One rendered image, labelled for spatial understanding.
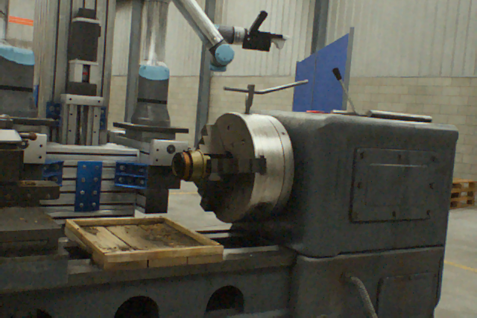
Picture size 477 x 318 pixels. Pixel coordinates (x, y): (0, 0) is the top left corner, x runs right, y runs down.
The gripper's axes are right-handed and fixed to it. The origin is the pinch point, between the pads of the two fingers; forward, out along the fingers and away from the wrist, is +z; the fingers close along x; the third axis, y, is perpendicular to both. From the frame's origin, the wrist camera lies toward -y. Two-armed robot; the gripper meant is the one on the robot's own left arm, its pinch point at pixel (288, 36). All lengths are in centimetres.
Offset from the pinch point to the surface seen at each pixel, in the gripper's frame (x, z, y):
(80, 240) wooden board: 94, -74, 57
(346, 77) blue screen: -364, 180, 31
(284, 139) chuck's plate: 87, -23, 29
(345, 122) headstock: 90, -7, 23
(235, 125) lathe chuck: 82, -36, 27
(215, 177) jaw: 81, -40, 43
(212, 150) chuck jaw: 80, -41, 35
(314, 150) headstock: 92, -15, 31
